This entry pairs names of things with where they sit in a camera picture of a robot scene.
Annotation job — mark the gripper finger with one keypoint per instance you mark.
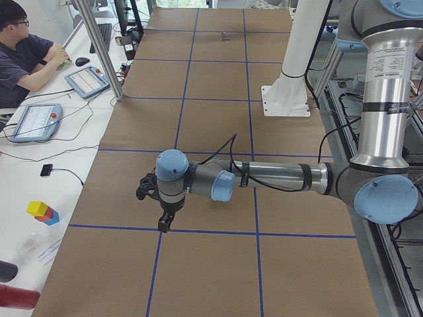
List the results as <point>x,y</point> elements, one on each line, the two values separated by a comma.
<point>163,223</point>
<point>170,218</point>

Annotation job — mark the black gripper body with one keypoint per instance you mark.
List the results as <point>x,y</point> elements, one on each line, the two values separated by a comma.
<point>169,209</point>

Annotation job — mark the chrome pipe fitting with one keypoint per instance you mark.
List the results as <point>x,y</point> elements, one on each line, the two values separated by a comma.
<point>223,35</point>

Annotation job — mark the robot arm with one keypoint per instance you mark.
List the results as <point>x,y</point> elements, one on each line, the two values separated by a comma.
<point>375,180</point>

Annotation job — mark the blue block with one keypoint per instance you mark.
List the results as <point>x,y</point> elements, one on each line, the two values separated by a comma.
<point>53,220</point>

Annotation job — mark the red block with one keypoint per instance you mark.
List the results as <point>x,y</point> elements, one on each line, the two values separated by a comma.
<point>48,215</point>

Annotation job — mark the yellow block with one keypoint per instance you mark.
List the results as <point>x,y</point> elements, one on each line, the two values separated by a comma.
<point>37,209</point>

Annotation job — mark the small black box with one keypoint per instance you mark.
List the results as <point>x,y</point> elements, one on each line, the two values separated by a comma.
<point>46,170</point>

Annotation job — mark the clear plastic bottle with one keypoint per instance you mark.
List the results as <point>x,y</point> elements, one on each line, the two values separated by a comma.
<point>28,247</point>

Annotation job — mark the far blue teach pendant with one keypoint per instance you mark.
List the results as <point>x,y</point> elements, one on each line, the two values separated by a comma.
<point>87,81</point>

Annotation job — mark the blue teach pendant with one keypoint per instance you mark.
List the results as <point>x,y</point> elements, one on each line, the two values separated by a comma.
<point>37,123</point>
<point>87,81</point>

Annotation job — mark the near blue teach pendant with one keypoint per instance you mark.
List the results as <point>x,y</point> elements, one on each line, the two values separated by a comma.
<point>37,123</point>

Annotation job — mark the black cylinder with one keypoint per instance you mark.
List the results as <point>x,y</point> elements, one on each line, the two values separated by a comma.
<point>8,271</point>

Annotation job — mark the red cylinder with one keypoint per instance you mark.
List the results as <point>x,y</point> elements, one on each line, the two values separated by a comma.
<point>14,297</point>

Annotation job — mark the black computer mouse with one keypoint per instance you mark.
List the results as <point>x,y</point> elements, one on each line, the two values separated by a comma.
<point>81,61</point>

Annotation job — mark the black keyboard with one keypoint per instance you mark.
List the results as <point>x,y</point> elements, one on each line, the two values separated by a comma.
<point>105,30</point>

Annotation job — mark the seated man in dark shirt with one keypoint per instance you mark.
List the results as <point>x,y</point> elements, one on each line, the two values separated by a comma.
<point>28,62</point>

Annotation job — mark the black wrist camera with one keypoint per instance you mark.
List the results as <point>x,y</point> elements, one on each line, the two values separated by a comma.
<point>148,187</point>

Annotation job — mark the white camera mast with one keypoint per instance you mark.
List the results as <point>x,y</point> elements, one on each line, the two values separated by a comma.
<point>287,96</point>

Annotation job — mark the aluminium frame post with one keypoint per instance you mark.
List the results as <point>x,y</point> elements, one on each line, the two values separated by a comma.
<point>94,34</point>

